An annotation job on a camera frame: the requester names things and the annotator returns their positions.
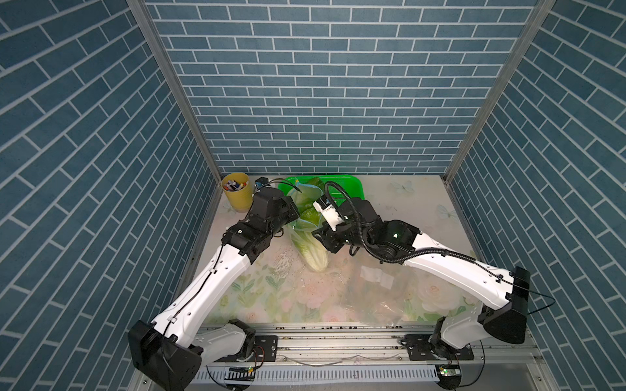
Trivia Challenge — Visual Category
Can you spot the chinese cabbage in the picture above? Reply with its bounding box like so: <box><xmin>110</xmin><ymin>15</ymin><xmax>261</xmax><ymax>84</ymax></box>
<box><xmin>300</xmin><ymin>207</ymin><xmax>322</xmax><ymax>226</ymax></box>
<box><xmin>288</xmin><ymin>181</ymin><xmax>324</xmax><ymax>215</ymax></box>
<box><xmin>290</xmin><ymin>231</ymin><xmax>329</xmax><ymax>272</ymax></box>

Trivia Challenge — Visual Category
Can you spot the clear zipper bag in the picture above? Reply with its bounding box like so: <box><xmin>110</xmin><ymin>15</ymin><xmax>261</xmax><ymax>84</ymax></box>
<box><xmin>283</xmin><ymin>182</ymin><xmax>334</xmax><ymax>275</ymax></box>
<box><xmin>342</xmin><ymin>248</ymin><xmax>430</xmax><ymax>326</ymax></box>

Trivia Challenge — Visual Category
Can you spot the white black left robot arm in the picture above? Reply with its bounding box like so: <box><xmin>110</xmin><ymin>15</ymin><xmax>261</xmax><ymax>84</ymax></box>
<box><xmin>128</xmin><ymin>187</ymin><xmax>299</xmax><ymax>390</ymax></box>

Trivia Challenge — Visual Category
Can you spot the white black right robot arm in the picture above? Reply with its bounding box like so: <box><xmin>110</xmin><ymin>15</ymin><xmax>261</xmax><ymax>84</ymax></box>
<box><xmin>312</xmin><ymin>196</ymin><xmax>530</xmax><ymax>359</ymax></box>

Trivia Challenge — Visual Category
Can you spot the yellow pen cup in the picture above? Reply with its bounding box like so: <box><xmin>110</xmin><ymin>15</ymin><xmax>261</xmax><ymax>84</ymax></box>
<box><xmin>221</xmin><ymin>173</ymin><xmax>254</xmax><ymax>213</ymax></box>

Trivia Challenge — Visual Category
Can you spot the green plastic basket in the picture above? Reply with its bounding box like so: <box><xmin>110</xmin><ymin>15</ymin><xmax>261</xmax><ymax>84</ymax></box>
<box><xmin>277</xmin><ymin>174</ymin><xmax>365</xmax><ymax>205</ymax></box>

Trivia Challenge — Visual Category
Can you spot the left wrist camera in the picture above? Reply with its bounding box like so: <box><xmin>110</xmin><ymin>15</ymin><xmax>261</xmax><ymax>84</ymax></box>
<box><xmin>254</xmin><ymin>177</ymin><xmax>270</xmax><ymax>191</ymax></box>

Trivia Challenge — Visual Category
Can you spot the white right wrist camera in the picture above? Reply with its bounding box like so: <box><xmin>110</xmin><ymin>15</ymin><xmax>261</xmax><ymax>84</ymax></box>
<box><xmin>313</xmin><ymin>195</ymin><xmax>343</xmax><ymax>231</ymax></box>

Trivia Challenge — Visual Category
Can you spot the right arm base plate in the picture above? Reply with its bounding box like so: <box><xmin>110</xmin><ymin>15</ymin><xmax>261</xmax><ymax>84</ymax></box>
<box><xmin>399</xmin><ymin>334</ymin><xmax>474</xmax><ymax>362</ymax></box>

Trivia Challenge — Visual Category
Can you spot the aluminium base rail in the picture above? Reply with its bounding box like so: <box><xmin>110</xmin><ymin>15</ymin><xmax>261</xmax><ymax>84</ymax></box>
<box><xmin>129</xmin><ymin>322</ymin><xmax>559</xmax><ymax>391</ymax></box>

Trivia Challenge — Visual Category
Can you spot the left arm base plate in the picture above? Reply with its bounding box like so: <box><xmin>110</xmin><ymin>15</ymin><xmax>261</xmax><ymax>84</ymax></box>
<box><xmin>217</xmin><ymin>335</ymin><xmax>279</xmax><ymax>364</ymax></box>

